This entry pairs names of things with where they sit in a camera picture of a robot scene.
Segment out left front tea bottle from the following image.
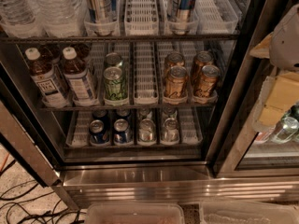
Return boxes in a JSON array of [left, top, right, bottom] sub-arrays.
[[25, 48, 68, 108]]

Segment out clear water bottle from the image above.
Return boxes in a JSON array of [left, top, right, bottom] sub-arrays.
[[36, 0, 81, 38], [0, 0, 44, 38]]

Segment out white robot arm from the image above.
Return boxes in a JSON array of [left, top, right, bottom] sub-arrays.
[[249, 5, 299, 132]]

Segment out right clear plastic bin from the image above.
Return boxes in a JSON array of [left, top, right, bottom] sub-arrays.
[[199, 201, 299, 224]]

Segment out left clear plastic bin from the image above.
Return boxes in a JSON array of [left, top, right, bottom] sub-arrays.
[[84, 203, 185, 224]]

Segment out right clear water bottle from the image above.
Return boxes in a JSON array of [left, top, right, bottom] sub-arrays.
[[36, 0, 81, 38]]

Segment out rear left gold can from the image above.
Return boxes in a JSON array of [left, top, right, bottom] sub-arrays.
[[164, 51, 185, 76]]

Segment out rear left blue can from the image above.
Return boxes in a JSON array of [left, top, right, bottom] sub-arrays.
[[93, 109, 110, 128]]

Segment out tall silver blue can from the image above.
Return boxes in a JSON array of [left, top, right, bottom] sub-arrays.
[[86, 0, 117, 36], [166, 0, 197, 35]]

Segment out front right gold can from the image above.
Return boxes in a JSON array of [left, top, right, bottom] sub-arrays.
[[193, 64, 220, 98]]

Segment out left clear water bottle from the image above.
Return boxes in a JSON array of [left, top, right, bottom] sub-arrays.
[[0, 0, 44, 38]]

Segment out rear right gold can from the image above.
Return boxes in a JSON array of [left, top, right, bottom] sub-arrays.
[[190, 50, 214, 85]]

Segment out wire shelf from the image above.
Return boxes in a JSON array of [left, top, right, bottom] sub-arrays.
[[0, 32, 239, 44], [39, 103, 216, 111]]

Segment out top wire shelf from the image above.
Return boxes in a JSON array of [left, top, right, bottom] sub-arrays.
[[0, 32, 239, 44]]

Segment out black floor cables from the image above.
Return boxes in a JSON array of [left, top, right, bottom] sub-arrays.
[[0, 159, 87, 224]]

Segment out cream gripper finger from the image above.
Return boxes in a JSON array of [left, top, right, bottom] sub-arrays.
[[249, 33, 272, 59], [252, 72, 299, 132]]

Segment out rear right silver can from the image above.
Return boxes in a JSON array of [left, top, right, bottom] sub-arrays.
[[162, 107, 178, 120]]

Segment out front left blue can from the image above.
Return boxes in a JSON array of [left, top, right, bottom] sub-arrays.
[[89, 119, 109, 144]]

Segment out red white can behind glass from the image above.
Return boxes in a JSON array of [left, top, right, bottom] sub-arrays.
[[253, 129, 273, 144]]

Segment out front green can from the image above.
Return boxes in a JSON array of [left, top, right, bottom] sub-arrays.
[[104, 66, 128, 101]]

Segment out clear plastic bin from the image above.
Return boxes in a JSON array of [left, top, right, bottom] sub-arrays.
[[199, 201, 299, 224], [84, 203, 185, 224]]

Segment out middle wire shelf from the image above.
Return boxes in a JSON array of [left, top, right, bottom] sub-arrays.
[[39, 103, 216, 111]]

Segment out front right silver can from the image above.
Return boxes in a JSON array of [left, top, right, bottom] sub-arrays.
[[162, 118, 179, 142]]

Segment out right front tea bottle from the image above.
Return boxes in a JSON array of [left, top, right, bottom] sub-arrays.
[[63, 47, 97, 106]]

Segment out stainless steel display fridge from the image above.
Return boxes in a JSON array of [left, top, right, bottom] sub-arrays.
[[0, 0, 299, 208]]

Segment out front left gold can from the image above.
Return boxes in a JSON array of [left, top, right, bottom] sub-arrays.
[[164, 65, 188, 99]]

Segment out tea bottle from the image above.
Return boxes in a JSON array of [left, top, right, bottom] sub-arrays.
[[25, 48, 68, 108], [63, 47, 97, 106]]

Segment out left tall silver blue can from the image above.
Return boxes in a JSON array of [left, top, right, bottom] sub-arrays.
[[86, 0, 117, 36]]

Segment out gold can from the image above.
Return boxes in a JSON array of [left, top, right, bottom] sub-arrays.
[[190, 50, 214, 85], [164, 65, 188, 99], [164, 51, 185, 76], [193, 64, 220, 98]]

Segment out right tall silver blue can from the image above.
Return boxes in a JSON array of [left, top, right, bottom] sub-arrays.
[[166, 0, 197, 35]]

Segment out green can behind glass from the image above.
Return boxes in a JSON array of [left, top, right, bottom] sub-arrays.
[[271, 117, 299, 144]]

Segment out silver 7up can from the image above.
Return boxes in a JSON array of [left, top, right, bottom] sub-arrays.
[[138, 119, 156, 142]]

